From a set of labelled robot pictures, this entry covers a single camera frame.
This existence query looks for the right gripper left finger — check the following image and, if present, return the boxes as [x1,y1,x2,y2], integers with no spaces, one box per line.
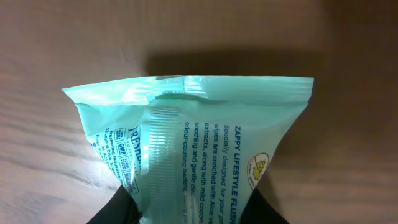
[87,185,142,224]

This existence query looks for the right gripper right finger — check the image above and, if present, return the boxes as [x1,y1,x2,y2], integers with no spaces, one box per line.
[240,187,289,224]

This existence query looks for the mint green wipes pack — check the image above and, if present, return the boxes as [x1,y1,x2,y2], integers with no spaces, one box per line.
[65,75,313,223]

